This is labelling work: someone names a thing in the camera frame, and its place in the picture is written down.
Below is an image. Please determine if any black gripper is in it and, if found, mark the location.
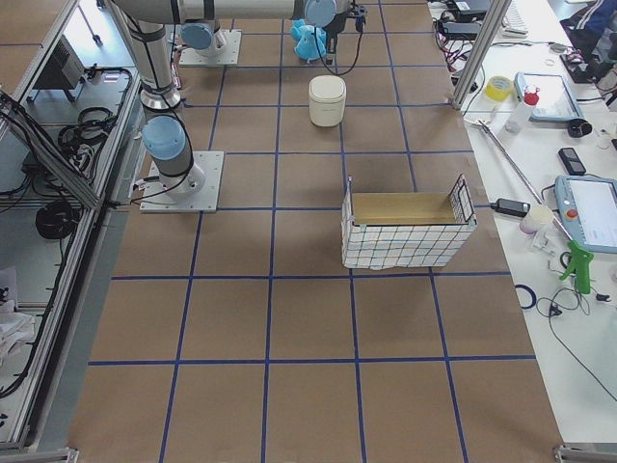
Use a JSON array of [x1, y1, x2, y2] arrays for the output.
[[325, 12, 349, 66]]

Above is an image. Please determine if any white trash can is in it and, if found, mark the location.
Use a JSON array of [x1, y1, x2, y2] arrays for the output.
[[308, 75, 346, 127]]

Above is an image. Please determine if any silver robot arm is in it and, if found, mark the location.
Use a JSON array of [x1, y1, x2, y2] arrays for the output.
[[179, 19, 326, 68], [113, 1, 363, 194]]

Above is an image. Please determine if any blue plush teddy bear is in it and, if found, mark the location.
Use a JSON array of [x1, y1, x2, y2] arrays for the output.
[[290, 19, 326, 62]]

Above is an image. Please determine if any black power adapter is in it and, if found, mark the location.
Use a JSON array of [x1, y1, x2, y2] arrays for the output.
[[437, 20, 482, 41]]

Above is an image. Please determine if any long metal rod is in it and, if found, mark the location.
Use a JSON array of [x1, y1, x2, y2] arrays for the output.
[[469, 120, 575, 242]]

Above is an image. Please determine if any yellow tape roll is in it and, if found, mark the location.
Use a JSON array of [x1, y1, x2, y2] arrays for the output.
[[484, 75, 514, 102]]

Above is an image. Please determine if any cardboard box with grid cloth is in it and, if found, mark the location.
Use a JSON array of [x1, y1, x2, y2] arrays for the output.
[[341, 175, 477, 270]]

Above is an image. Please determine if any clear bottle red cap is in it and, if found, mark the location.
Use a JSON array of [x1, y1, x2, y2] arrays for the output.
[[504, 86, 540, 134]]

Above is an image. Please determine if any far blue teach pendant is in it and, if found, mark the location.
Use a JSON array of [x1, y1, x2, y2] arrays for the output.
[[514, 72, 583, 123]]

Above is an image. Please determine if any blue teach pendant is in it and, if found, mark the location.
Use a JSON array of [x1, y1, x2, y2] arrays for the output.
[[514, 72, 583, 123], [554, 176, 616, 254]]

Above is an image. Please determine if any white paper cup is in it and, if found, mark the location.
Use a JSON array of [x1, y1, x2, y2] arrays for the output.
[[519, 204, 554, 234]]

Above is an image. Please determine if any black phone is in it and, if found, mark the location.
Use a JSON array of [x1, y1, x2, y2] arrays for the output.
[[558, 148, 586, 177]]

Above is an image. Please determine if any near blue teach pendant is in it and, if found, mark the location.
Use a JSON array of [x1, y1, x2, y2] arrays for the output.
[[554, 176, 616, 254]]

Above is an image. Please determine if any green plastic spray gun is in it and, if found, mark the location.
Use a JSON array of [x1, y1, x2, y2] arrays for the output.
[[559, 239, 594, 294]]

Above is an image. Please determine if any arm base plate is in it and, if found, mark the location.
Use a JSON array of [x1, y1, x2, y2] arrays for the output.
[[179, 23, 242, 67], [140, 150, 225, 213]]

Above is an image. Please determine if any aluminium frame post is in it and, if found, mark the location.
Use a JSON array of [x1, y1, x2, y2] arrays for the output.
[[450, 0, 511, 110]]

